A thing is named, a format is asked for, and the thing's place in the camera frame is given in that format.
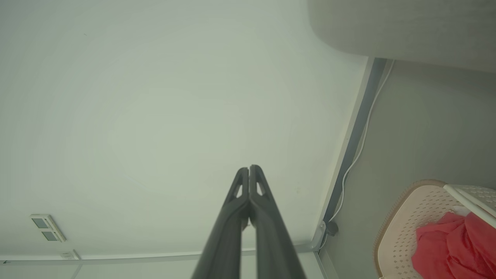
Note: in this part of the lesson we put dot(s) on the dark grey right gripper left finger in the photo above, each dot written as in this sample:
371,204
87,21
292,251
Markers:
226,240

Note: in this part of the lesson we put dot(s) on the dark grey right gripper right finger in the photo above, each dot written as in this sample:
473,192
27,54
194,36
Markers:
273,244

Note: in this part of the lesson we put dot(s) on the red cloth garment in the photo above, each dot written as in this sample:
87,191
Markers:
453,248

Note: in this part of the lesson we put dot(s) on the grey fabric sofa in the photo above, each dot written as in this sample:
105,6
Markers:
418,27

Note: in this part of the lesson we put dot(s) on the cream perforated laundry basket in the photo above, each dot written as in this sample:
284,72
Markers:
403,228

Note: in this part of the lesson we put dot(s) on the black round frame foot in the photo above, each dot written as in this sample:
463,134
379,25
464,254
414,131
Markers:
332,228

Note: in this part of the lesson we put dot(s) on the white double wall socket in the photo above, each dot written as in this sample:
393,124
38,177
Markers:
47,228

